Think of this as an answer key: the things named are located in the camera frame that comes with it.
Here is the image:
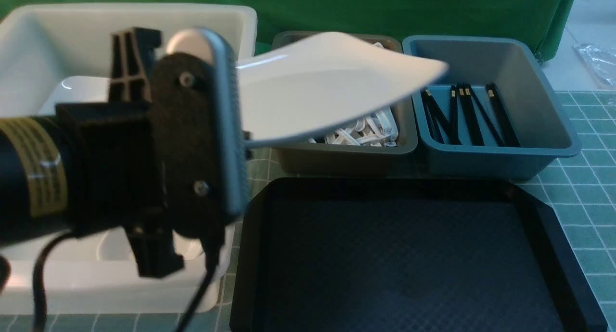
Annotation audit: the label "white square plate in tub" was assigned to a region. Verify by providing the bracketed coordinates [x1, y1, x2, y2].
[38, 76, 109, 116]

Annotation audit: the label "small white square bowl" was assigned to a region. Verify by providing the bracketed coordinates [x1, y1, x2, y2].
[97, 228, 204, 260]

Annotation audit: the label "large white square plate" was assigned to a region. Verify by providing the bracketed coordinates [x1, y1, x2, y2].
[237, 32, 449, 148]

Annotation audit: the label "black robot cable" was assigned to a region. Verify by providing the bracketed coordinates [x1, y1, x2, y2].
[31, 229, 219, 332]

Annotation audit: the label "large white plastic tub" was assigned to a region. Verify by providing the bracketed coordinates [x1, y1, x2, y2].
[1, 3, 257, 315]

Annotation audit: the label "green backdrop cloth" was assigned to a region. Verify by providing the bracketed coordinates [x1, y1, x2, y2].
[1, 0, 574, 62]

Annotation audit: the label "black plastic serving tray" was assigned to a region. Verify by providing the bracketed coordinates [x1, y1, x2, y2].
[229, 177, 609, 332]

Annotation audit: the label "black chopstick middle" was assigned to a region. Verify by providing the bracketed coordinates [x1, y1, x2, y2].
[457, 83, 485, 146]

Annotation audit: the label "clear plastic bag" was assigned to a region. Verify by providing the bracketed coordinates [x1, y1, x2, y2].
[573, 43, 616, 90]

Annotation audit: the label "black chopstick centre right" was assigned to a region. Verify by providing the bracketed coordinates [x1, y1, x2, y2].
[464, 83, 505, 146]

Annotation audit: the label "brown-grey spoon bin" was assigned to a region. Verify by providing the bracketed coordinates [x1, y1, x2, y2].
[269, 31, 418, 175]

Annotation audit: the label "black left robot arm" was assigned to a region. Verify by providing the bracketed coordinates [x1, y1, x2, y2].
[1, 28, 237, 300]

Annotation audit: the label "black chopstick far left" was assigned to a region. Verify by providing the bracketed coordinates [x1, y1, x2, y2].
[421, 89, 445, 144]

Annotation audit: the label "black chopstick far right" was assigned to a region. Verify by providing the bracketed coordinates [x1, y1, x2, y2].
[486, 83, 521, 148]

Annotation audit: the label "white spoon right side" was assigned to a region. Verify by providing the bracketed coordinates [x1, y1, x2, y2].
[375, 108, 399, 142]

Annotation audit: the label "blue-grey chopstick bin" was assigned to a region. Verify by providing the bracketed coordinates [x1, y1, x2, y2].
[402, 35, 581, 180]

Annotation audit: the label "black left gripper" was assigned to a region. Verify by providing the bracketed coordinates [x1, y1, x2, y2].
[55, 27, 227, 279]

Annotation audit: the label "black chopstick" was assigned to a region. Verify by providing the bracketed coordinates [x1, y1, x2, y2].
[486, 83, 521, 148]
[457, 83, 485, 146]
[464, 83, 505, 146]
[421, 89, 445, 144]
[449, 86, 461, 145]

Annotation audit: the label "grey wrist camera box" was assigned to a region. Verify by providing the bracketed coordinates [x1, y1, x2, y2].
[167, 27, 248, 216]

